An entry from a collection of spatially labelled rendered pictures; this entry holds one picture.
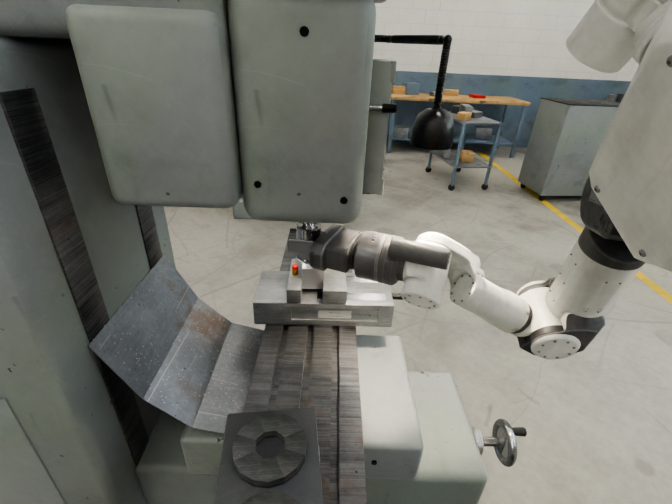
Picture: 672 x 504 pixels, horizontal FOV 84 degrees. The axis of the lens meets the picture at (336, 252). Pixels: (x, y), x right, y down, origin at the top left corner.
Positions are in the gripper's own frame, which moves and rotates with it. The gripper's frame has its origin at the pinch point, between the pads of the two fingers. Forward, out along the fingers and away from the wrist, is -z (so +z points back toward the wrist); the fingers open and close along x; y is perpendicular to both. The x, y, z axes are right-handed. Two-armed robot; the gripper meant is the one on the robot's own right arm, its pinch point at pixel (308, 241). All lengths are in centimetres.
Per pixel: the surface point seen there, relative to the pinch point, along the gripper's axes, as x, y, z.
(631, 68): -796, -14, 218
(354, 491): 24.0, 29.7, 19.9
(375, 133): -2.3, -21.0, 11.1
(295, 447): 32.7, 9.7, 14.5
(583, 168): -448, 83, 130
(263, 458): 34.8, 10.9, 11.2
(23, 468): 41, 37, -38
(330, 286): -12.7, 18.3, -0.6
